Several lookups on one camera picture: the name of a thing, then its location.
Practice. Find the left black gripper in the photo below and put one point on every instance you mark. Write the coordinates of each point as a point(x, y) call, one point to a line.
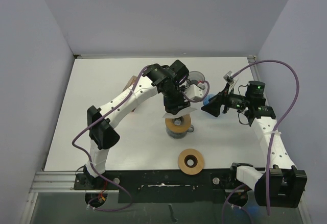
point(173, 107)

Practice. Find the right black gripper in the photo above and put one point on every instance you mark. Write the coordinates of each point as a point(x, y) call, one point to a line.
point(214, 106)

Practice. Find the blue plastic dripper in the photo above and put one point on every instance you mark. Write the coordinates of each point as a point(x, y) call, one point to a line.
point(207, 98)

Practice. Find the white paper coffee filter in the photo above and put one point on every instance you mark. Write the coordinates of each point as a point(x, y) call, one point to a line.
point(190, 111)

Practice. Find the grey plastic dripper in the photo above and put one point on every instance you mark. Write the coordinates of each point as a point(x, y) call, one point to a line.
point(196, 77)

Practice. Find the grey glass carafe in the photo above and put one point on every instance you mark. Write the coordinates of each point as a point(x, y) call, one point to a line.
point(180, 135)

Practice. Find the orange coffee filter box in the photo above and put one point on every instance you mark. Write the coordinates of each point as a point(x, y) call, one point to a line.
point(130, 82)

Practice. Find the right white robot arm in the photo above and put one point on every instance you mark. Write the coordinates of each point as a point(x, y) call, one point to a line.
point(282, 184)

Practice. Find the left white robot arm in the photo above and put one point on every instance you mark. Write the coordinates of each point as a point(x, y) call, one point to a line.
point(102, 121)

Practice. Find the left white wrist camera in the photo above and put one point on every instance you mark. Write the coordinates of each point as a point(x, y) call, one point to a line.
point(196, 92)

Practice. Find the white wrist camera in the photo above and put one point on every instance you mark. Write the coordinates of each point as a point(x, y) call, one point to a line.
point(196, 92)
point(230, 82)

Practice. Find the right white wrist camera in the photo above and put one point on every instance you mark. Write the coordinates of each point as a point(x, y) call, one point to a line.
point(230, 82)

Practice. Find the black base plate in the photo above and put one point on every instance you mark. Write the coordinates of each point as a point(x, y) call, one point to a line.
point(161, 186)

